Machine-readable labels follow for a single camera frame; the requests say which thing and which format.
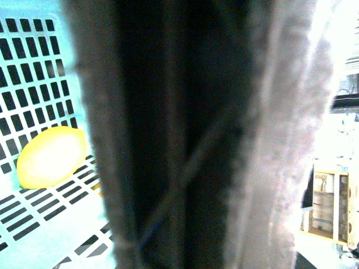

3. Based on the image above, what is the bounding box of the light green plastic basket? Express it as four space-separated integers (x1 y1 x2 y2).
1 1 116 268

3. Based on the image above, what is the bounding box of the yellow lemon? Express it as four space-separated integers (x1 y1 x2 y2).
17 126 88 189

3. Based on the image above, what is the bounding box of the brown basket handle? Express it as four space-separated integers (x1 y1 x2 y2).
63 1 337 268

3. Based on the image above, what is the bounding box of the wooden crate shelf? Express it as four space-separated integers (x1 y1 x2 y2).
300 161 358 249

